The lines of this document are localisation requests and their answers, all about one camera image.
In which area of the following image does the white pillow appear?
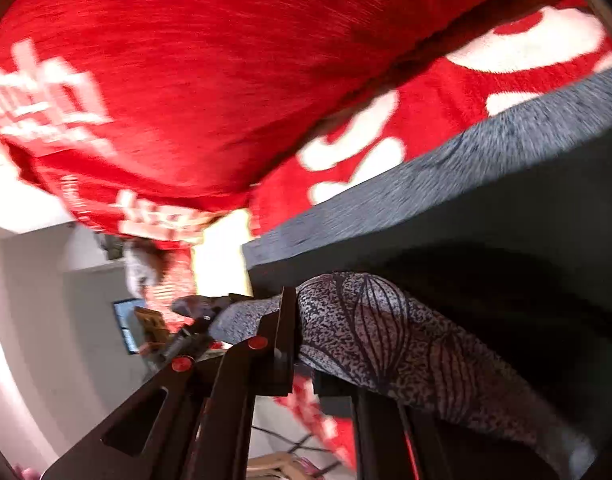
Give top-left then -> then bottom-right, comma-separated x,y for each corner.
192,209 -> 253,297

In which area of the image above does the red folded quilt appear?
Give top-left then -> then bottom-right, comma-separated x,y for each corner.
0,0 -> 547,246

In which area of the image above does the red wedding bed blanket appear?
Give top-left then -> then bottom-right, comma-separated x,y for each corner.
145,4 -> 612,470

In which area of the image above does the black pants grey patterned stripe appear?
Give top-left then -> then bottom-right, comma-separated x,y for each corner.
171,66 -> 612,480

